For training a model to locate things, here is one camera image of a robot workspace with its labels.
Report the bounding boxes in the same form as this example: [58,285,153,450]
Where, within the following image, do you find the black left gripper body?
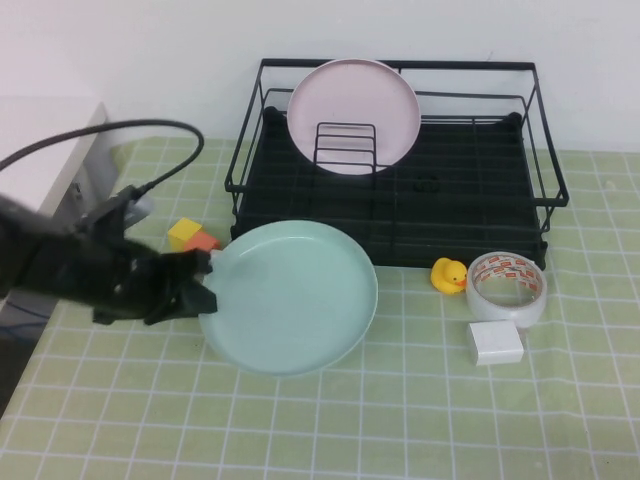
[59,219,171,324]

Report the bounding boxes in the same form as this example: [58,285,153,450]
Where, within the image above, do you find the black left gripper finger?
[143,282,221,327]
[162,248,214,284]

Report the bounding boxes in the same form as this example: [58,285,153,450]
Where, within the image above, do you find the mint green round plate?
[198,222,379,377]

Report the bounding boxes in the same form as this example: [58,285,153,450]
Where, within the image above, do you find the pink round plate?
[287,58,421,177]

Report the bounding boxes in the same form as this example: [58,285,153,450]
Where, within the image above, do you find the orange cube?
[182,232,222,254]

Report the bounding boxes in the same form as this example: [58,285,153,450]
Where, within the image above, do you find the yellow cube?
[167,217,202,253]

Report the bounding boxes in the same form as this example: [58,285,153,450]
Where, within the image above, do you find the green checked tablecloth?
[0,135,640,480]

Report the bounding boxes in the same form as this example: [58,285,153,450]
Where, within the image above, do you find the yellow rubber duck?
[430,257,469,295]

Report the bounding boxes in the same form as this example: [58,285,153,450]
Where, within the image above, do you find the clear tape roll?
[466,252,548,329]

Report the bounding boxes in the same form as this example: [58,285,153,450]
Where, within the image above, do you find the white power adapter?
[467,321,525,367]

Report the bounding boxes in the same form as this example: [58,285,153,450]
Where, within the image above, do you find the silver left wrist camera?
[122,192,154,226]

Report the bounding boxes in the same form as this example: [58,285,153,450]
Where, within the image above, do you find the black left camera cable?
[0,117,206,197]

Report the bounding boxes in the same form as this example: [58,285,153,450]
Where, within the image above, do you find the black wire dish rack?
[224,58,569,271]

